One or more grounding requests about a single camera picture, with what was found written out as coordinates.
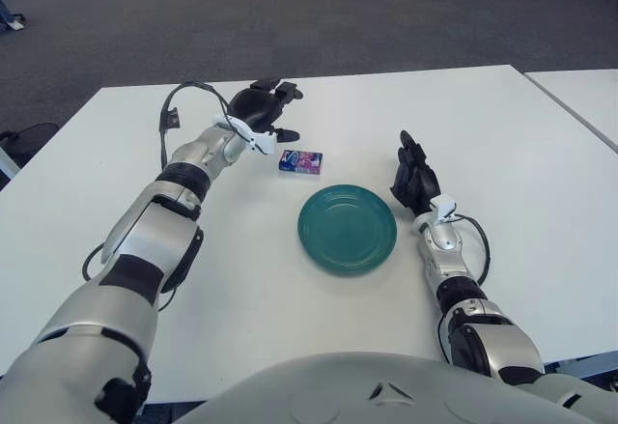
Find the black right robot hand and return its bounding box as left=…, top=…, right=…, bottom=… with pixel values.
left=389, top=129, right=441, bottom=216

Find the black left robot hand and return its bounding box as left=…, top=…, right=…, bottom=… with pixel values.
left=226, top=78, right=306, bottom=141

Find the blue purple gum box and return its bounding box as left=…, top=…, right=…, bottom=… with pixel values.
left=277, top=149, right=324, bottom=179

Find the teal green round plate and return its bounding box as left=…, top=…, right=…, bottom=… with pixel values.
left=296, top=183, right=399, bottom=278

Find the grey robot torso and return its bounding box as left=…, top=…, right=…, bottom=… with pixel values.
left=183, top=352, right=618, bottom=424

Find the white table leg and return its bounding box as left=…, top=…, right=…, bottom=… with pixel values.
left=0, top=146, right=21, bottom=179

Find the person leg in jeans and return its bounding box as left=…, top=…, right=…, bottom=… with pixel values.
left=0, top=0, right=28, bottom=32

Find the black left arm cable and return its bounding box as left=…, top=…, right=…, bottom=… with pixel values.
left=81, top=80, right=232, bottom=312

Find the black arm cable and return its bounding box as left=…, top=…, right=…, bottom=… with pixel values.
left=453, top=213, right=492, bottom=285
left=81, top=80, right=232, bottom=312

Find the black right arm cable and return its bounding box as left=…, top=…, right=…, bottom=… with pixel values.
left=453, top=213, right=492, bottom=285

